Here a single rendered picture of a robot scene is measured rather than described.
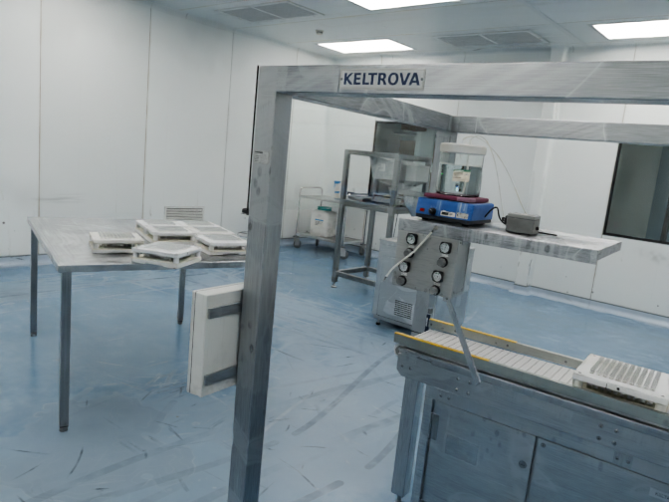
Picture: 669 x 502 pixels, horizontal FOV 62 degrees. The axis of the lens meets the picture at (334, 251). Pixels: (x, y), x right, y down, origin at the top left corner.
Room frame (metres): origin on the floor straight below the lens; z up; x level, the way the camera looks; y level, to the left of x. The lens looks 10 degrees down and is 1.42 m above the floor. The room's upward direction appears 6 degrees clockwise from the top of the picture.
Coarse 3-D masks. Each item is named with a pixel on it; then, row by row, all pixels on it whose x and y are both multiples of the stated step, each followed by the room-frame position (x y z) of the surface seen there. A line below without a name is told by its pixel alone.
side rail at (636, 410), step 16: (400, 336) 1.85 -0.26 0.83; (432, 352) 1.78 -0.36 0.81; (448, 352) 1.75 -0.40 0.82; (480, 368) 1.68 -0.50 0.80; (496, 368) 1.66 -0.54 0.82; (512, 368) 1.63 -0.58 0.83; (544, 384) 1.57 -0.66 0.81; (560, 384) 1.55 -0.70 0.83; (592, 400) 1.49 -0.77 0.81; (608, 400) 1.47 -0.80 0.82; (624, 400) 1.46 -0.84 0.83; (640, 416) 1.42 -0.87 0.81; (656, 416) 1.40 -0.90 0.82
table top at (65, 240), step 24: (48, 240) 2.93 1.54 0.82; (72, 240) 3.00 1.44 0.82; (144, 240) 3.22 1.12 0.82; (72, 264) 2.45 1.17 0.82; (96, 264) 2.50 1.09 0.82; (120, 264) 2.56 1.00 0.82; (144, 264) 2.62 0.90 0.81; (192, 264) 2.75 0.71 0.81; (216, 264) 2.82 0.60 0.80; (240, 264) 2.90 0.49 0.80
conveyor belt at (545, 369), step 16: (416, 336) 1.97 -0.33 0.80; (432, 336) 1.99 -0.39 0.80; (448, 336) 2.01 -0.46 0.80; (480, 352) 1.86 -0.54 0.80; (496, 352) 1.88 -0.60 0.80; (528, 368) 1.75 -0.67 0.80; (544, 368) 1.76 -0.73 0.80; (560, 368) 1.78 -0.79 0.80; (528, 384) 1.61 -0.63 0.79; (576, 400) 1.53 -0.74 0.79
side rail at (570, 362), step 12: (432, 324) 2.08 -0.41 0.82; (444, 324) 2.05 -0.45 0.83; (468, 336) 1.99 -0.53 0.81; (480, 336) 1.97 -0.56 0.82; (504, 348) 1.92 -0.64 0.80; (516, 348) 1.89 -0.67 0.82; (528, 348) 1.87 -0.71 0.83; (552, 360) 1.82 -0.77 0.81; (564, 360) 1.80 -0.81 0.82; (576, 360) 1.78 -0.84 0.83
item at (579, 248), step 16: (400, 224) 1.85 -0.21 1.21; (416, 224) 1.81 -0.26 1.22; (432, 224) 1.78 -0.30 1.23; (448, 224) 1.78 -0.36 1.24; (480, 224) 1.89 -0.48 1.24; (496, 224) 1.95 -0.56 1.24; (464, 240) 1.72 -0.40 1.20; (480, 240) 1.69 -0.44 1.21; (496, 240) 1.66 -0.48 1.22; (512, 240) 1.63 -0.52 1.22; (528, 240) 1.60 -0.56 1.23; (544, 240) 1.60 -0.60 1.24; (560, 240) 1.65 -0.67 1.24; (576, 240) 1.69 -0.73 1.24; (592, 240) 1.74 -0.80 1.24; (608, 240) 1.79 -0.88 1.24; (560, 256) 1.55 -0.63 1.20; (576, 256) 1.53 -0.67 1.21; (592, 256) 1.50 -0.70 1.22
